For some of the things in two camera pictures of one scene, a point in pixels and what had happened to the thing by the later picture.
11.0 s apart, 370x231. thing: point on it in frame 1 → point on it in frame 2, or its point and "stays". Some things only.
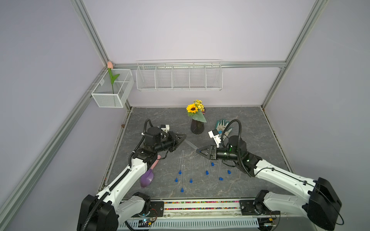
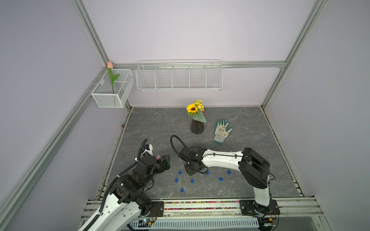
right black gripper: (211, 154) → (188, 171)
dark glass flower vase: (197, 127) stays
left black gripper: (175, 142) → (165, 162)
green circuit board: (144, 223) stays
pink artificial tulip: (113, 78) stays
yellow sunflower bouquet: (196, 110) stays
